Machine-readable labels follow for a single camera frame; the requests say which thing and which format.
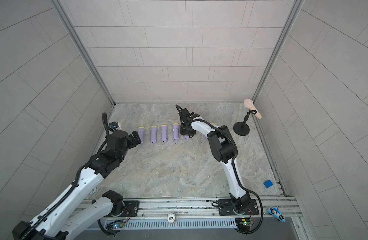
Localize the purple flashlight horizontal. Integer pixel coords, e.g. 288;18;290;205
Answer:
150;126;158;144

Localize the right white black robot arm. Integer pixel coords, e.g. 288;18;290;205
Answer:
176;105;264;235

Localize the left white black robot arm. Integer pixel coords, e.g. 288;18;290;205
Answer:
12;112;142;240

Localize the beige microphone on stand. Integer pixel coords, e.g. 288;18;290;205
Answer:
244;99;262;119

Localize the left green circuit board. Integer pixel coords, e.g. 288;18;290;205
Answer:
106;220;126;231

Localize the blue tape piece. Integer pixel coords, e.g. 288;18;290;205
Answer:
264;180;274;189

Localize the right circuit board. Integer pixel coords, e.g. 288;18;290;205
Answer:
235;218;255;234

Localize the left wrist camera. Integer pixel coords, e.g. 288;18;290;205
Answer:
109;122;121;132

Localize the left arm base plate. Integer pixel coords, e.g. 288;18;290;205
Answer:
109;200;140;218

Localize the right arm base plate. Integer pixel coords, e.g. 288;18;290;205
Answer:
212;199;260;216

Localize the blue tag on rail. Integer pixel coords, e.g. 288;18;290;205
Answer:
268;208;286;223

